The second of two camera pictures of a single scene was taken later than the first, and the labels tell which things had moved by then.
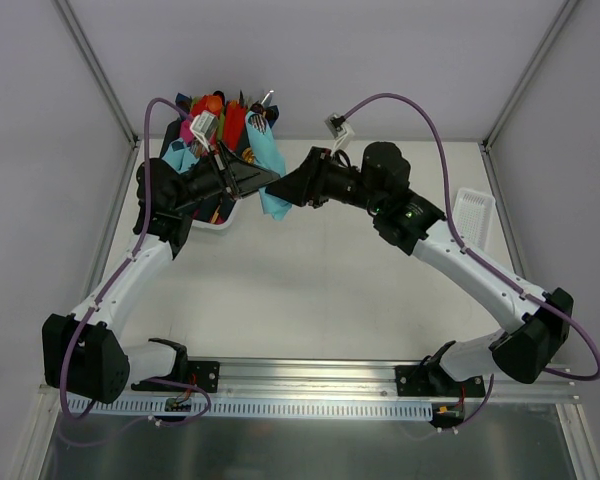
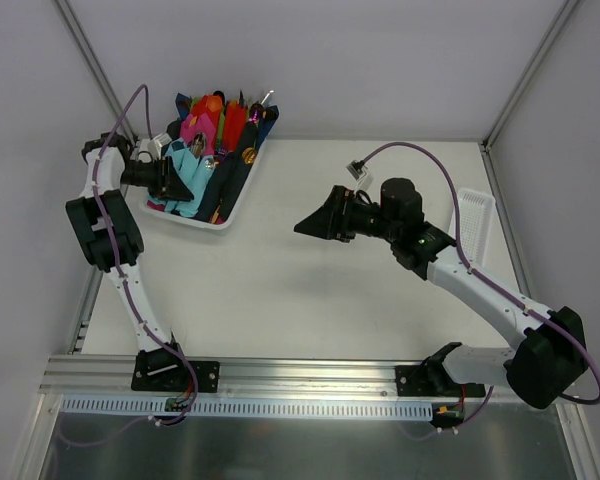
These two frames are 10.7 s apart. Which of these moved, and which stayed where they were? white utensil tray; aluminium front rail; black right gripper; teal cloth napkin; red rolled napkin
Moved: teal cloth napkin; black right gripper
Stayed: aluminium front rail; white utensil tray; red rolled napkin
